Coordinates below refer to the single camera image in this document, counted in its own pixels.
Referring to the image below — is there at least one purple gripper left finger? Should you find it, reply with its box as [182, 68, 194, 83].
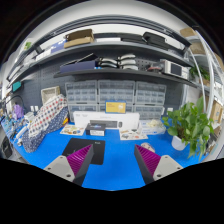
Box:
[44, 144, 94, 186]

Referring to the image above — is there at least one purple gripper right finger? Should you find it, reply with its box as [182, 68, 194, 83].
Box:
[134, 145, 182, 184]

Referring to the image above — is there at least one black mouse pad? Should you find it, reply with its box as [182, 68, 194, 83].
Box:
[62, 137, 106, 166]

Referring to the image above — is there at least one beige computer mouse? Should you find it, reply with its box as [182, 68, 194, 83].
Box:
[141, 142, 155, 153]

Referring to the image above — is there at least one white plant pot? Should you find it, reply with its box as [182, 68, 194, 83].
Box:
[171, 136, 187, 151]

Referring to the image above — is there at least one left picture card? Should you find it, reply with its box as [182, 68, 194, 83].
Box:
[61, 124, 85, 136]

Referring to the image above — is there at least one picture card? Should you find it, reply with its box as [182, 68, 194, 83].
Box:
[119, 129, 147, 140]
[61, 124, 85, 136]

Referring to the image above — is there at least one white blue packet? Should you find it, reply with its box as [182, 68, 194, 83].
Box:
[139, 119, 166, 135]

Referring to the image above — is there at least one small black box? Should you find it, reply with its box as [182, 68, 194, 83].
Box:
[85, 123, 106, 136]

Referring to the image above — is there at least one right picture card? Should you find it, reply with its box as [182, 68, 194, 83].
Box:
[119, 129, 147, 140]

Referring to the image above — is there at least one patterned fabric bag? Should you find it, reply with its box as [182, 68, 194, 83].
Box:
[22, 94, 68, 153]

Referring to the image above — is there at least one green potted plant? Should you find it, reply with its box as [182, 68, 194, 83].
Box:
[162, 97, 214, 158]

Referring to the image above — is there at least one long white keyboard box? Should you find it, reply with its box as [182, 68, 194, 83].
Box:
[73, 111, 140, 129]

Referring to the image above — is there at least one right grey drawer cabinet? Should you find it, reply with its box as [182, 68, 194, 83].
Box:
[134, 81, 166, 120]

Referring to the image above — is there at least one grey drawer cabinet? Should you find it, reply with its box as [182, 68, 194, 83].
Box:
[98, 80, 135, 112]
[65, 80, 97, 116]
[134, 81, 166, 120]

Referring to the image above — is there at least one yellow blue box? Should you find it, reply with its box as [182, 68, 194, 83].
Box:
[105, 101, 126, 114]

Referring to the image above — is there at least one left grey drawer cabinet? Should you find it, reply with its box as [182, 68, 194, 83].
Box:
[65, 80, 97, 116]

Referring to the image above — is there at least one white woven basket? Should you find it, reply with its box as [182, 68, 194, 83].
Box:
[41, 86, 60, 104]

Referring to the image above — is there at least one purple object at left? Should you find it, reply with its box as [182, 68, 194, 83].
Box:
[14, 104, 24, 120]

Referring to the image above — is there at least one middle grey drawer cabinet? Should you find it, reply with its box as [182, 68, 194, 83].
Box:
[98, 80, 135, 112]

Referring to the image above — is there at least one white device with screen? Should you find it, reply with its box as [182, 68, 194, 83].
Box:
[160, 59, 189, 80]

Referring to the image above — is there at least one lower grey shelf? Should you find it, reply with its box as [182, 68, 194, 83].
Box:
[54, 69, 196, 87]

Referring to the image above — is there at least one grey shelf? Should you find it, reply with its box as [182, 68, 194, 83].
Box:
[54, 69, 196, 87]
[7, 41, 192, 87]

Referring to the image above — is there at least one dark blue flat box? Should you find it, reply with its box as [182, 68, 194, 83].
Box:
[60, 60, 96, 73]

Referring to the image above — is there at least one upper grey shelf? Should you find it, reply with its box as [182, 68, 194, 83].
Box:
[7, 41, 192, 87]

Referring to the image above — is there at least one black case on shelf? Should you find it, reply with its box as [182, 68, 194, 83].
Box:
[143, 32, 168, 50]

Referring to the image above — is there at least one cardboard box on shelf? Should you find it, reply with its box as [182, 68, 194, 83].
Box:
[64, 29, 94, 48]

